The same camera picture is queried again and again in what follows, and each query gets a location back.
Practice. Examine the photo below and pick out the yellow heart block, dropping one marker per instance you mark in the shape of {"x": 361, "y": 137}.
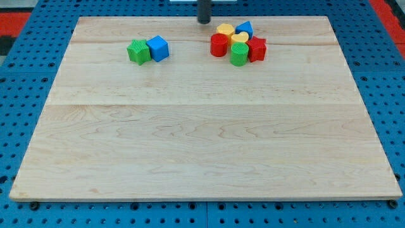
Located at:
{"x": 241, "y": 37}

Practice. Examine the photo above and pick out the red cylinder block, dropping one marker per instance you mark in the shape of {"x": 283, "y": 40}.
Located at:
{"x": 218, "y": 45}

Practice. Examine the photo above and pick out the red star block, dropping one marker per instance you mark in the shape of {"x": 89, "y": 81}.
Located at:
{"x": 257, "y": 49}

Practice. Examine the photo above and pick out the yellow hexagon block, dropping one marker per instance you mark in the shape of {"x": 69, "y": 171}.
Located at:
{"x": 226, "y": 29}

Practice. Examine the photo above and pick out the blue triangle block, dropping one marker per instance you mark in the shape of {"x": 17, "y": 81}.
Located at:
{"x": 245, "y": 27}

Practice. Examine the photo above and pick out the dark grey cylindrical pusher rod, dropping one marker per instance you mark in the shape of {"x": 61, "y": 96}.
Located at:
{"x": 203, "y": 11}

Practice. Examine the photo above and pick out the green star block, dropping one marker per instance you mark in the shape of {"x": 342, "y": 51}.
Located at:
{"x": 139, "y": 52}

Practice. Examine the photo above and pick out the green cylinder block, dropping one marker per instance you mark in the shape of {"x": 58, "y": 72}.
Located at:
{"x": 239, "y": 53}

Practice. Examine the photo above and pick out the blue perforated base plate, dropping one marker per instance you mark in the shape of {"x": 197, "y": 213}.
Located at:
{"x": 30, "y": 68}

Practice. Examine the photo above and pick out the blue cube block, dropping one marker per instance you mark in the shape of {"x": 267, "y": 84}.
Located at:
{"x": 158, "y": 48}

